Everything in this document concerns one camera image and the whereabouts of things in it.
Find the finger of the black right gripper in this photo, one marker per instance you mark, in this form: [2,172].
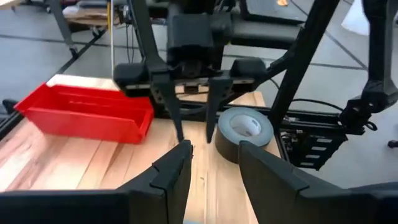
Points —
[166,93]
[217,93]

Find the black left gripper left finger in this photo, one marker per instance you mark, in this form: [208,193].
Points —
[168,186]

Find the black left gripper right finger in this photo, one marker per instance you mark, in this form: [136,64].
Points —
[273,186]

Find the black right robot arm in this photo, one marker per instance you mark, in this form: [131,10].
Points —
[146,34]

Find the black controller box with labels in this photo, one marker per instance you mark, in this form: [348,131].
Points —
[314,149]

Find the small orange object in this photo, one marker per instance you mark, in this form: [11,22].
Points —
[281,2]

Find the yellow white pole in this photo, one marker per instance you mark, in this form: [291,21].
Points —
[110,37]

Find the red plastic bin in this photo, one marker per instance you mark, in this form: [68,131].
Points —
[84,115]

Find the cardboard pile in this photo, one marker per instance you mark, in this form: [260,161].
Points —
[90,15]

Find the white paper sheet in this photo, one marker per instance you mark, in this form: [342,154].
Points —
[354,15]

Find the grey desk leg black foot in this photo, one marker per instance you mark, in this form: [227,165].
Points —
[62,25]

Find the black caster wheel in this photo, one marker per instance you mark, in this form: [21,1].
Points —
[393,143]

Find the grey duct tape roll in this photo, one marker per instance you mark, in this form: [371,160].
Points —
[225,143]

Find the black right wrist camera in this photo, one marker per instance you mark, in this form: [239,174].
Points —
[192,34]

